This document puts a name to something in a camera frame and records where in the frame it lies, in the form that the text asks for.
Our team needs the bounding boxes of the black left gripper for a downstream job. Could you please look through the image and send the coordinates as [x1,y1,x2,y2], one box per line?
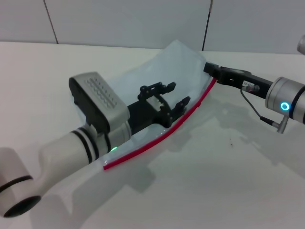
[126,81,192,136]

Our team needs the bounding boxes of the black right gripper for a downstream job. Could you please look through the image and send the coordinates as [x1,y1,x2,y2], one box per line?
[203,62,274,99]

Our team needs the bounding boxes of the clear document bag red zipper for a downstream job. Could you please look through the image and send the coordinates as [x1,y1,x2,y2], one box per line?
[102,39,218,171]

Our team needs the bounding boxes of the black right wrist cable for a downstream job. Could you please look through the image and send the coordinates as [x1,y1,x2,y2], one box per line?
[240,86,288,127]

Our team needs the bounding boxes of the grey black wrist camera box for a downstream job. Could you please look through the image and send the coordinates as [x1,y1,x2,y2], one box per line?
[68,71,131,135]

